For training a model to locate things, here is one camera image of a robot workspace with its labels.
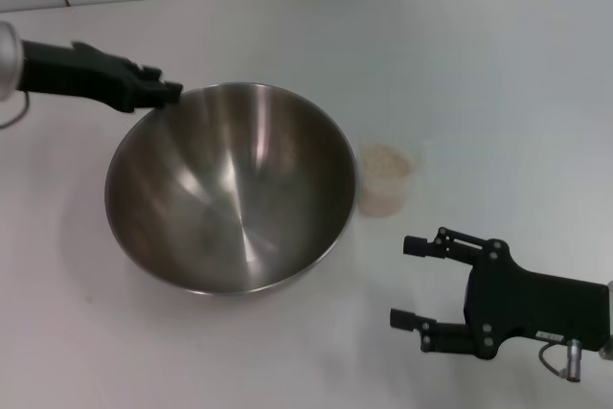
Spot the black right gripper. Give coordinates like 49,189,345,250
390,226,612,361

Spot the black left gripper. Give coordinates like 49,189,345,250
21,39,184,114

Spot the clear plastic cup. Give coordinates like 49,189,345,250
356,140,425,217

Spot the white uncooked rice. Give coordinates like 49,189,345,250
361,143,414,216

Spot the stainless steel mixing bowl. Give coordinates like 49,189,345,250
103,81,358,296

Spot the left gripper cable with plug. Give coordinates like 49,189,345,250
0,91,31,130

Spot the gripper cable with plug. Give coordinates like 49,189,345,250
536,339,583,384
0,91,31,130

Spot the right gripper cable with plug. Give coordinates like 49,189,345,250
536,339,583,384

